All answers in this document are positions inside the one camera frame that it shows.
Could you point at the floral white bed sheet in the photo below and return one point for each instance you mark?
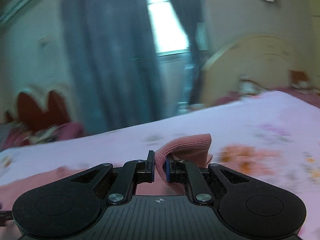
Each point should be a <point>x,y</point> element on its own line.
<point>273,137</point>

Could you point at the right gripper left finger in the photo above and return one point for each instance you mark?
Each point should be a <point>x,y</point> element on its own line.
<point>127,177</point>

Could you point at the window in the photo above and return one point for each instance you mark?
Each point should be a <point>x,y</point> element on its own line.
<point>168,34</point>

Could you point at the red heart-shaped headboard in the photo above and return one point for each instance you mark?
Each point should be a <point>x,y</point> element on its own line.
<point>37,111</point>

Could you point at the pile of bedding clothes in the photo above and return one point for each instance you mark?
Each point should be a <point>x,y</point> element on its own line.
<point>17,135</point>

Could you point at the teal blue curtain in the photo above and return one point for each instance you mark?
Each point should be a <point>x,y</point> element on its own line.
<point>113,61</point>

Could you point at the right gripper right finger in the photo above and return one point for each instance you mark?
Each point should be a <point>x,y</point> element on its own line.
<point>192,177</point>

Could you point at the wall air conditioner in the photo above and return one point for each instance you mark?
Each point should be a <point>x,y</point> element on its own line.
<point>8,14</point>

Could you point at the cream arched headboard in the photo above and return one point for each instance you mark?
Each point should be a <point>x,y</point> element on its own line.
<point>262,58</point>

